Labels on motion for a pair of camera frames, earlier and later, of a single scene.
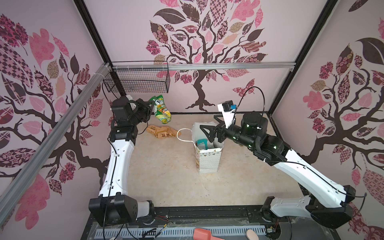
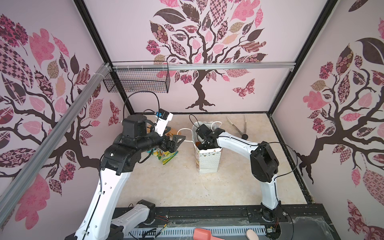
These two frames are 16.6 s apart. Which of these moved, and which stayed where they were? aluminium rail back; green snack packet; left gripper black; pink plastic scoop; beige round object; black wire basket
Moved: left gripper black; green snack packet
Stayed: aluminium rail back; beige round object; pink plastic scoop; black wire basket
